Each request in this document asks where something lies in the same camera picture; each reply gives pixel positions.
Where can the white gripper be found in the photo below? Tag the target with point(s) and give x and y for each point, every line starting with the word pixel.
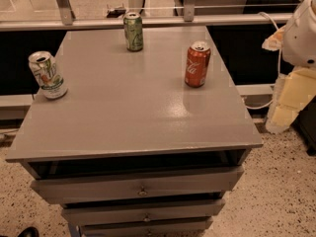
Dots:
pixel 301 41

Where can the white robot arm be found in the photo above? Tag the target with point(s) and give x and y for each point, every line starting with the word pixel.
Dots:
pixel 296 42

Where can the red coke can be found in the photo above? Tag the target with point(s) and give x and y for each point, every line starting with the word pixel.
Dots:
pixel 198 57

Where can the green soda can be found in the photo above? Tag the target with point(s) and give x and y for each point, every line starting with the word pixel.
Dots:
pixel 133 31

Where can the white 7up can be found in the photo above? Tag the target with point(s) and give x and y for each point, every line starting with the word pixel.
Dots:
pixel 47 74

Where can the top grey drawer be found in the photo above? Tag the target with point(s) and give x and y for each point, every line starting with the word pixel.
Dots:
pixel 138 185

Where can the grey drawer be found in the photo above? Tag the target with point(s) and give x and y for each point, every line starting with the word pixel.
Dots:
pixel 144 212
pixel 138 185
pixel 147 228

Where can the grey drawer cabinet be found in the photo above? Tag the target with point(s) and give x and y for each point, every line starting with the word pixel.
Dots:
pixel 132 112

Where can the bottom grey drawer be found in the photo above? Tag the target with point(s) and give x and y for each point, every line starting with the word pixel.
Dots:
pixel 147 228

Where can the middle grey drawer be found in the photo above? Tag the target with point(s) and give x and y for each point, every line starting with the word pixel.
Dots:
pixel 144 212

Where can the black shoe tip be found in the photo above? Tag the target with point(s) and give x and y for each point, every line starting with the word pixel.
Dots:
pixel 29 232

